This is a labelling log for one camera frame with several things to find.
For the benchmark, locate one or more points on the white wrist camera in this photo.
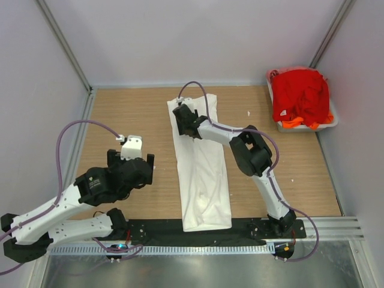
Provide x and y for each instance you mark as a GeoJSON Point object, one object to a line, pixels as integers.
{"type": "Point", "coordinates": [131, 146]}
{"type": "Point", "coordinates": [180, 100]}

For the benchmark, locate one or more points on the orange garment in basket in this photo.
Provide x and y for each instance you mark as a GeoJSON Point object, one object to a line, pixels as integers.
{"type": "Point", "coordinates": [299, 121]}

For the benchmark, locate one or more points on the slotted cable duct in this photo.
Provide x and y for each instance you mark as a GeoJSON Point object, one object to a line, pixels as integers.
{"type": "Point", "coordinates": [95, 250]}

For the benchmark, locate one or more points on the red t-shirt in basket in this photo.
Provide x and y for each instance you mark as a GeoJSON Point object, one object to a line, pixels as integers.
{"type": "Point", "coordinates": [300, 93]}

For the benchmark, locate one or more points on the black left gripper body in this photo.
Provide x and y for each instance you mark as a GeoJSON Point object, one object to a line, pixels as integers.
{"type": "Point", "coordinates": [118, 162]}

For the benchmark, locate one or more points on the aluminium frame rail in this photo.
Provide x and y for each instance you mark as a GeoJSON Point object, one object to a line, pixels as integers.
{"type": "Point", "coordinates": [326, 229]}

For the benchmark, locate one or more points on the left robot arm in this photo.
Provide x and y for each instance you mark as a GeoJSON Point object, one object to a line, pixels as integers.
{"type": "Point", "coordinates": [34, 233]}

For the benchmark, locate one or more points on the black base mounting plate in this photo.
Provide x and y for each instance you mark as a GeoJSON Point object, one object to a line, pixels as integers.
{"type": "Point", "coordinates": [169, 232]}

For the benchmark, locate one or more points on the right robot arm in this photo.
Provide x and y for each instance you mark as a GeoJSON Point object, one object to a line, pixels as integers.
{"type": "Point", "coordinates": [252, 155]}

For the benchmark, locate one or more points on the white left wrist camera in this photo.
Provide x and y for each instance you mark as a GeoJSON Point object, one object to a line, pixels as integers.
{"type": "Point", "coordinates": [131, 146]}

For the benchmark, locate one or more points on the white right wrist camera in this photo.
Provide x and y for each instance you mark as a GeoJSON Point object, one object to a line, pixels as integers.
{"type": "Point", "coordinates": [180, 100]}

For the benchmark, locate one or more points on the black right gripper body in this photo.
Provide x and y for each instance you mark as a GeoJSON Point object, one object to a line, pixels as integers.
{"type": "Point", "coordinates": [182, 128]}

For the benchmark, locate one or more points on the white t-shirt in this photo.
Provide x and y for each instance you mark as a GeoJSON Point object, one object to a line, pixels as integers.
{"type": "Point", "coordinates": [203, 184]}

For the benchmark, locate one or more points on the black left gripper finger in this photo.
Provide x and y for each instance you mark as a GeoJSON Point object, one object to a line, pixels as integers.
{"type": "Point", "coordinates": [150, 160]}
{"type": "Point", "coordinates": [113, 157]}

